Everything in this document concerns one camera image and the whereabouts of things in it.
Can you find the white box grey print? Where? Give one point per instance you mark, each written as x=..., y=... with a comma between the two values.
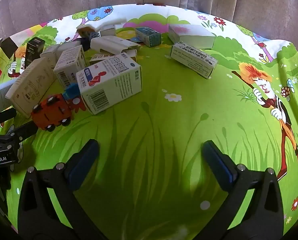
x=2, y=95

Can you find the orange toy truck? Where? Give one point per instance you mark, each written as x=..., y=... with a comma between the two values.
x=51, y=111

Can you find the teal box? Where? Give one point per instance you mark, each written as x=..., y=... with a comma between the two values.
x=149, y=37

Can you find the white box with barcode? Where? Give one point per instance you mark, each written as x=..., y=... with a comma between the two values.
x=68, y=65

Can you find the beige box with line drawing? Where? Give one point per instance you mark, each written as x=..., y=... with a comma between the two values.
x=31, y=85

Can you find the large flat white box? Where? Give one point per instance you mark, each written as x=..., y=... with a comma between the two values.
x=191, y=36

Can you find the long white box with barcodes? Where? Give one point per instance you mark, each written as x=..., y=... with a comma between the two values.
x=192, y=58

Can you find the white box orange print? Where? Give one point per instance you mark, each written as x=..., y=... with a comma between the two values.
x=106, y=57

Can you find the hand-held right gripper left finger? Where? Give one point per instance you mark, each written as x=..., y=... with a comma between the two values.
x=83, y=160

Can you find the white plastic case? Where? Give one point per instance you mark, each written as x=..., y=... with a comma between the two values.
x=108, y=43

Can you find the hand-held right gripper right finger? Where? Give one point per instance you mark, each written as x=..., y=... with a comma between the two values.
x=219, y=165

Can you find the black box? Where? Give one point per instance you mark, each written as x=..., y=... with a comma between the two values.
x=33, y=52

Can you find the white box red figure label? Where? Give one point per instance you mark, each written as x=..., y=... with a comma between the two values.
x=108, y=85

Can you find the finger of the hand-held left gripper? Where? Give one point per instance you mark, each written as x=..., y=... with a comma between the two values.
x=26, y=130
x=3, y=116

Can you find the green cartoon printed blanket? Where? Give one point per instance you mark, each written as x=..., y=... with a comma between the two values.
x=164, y=120

